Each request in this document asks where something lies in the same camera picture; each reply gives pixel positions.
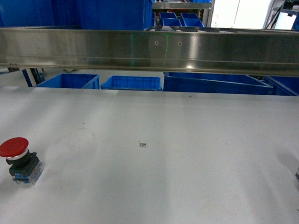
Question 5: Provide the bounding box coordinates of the red emergency stop button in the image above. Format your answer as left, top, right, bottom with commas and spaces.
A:
0, 137, 43, 185

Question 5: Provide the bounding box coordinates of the blue bin below centre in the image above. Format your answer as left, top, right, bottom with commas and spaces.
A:
101, 76, 162, 91

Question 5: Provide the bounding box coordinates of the blue bin below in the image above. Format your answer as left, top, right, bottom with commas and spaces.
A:
101, 76, 162, 91
37, 74, 100, 89

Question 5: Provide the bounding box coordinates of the large blue bin below right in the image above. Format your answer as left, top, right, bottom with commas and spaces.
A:
163, 72, 273, 95

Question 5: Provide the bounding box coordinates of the blue bin below left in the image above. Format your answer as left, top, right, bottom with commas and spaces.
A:
37, 74, 100, 89

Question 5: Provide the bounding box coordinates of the stainless steel shelf rail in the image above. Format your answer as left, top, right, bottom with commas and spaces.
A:
0, 27, 299, 77

